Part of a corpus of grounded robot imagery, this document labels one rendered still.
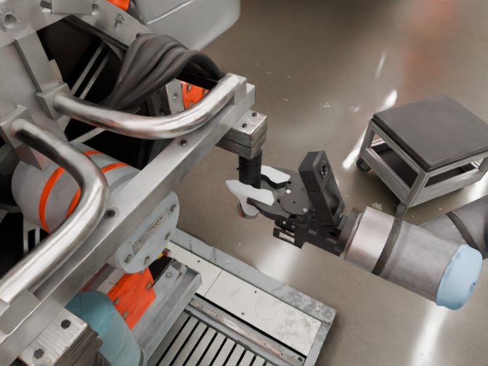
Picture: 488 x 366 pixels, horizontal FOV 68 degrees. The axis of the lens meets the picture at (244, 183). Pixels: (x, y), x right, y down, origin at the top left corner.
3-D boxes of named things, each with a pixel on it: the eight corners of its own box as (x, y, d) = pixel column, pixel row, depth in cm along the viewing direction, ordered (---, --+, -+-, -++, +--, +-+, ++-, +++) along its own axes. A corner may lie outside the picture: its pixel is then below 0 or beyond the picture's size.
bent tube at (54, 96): (139, 58, 56) (122, -15, 48) (247, 94, 49) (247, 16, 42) (46, 120, 46) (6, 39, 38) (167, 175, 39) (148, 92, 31)
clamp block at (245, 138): (217, 122, 58) (215, 94, 54) (267, 141, 55) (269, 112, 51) (199, 140, 55) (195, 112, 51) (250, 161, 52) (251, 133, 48)
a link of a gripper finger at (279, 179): (237, 186, 65) (279, 211, 61) (236, 163, 61) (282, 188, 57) (247, 176, 67) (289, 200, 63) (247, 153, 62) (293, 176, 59)
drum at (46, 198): (94, 178, 66) (66, 116, 55) (189, 226, 59) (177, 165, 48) (30, 234, 58) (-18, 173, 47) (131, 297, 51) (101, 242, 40)
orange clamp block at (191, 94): (156, 104, 75) (181, 83, 80) (186, 115, 73) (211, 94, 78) (149, 74, 70) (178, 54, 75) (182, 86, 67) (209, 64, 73)
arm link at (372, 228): (382, 252, 47) (400, 202, 53) (346, 236, 49) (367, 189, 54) (365, 283, 54) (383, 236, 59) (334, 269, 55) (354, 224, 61)
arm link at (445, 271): (451, 305, 54) (468, 325, 45) (369, 268, 58) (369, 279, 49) (476, 248, 54) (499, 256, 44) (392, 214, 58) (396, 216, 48)
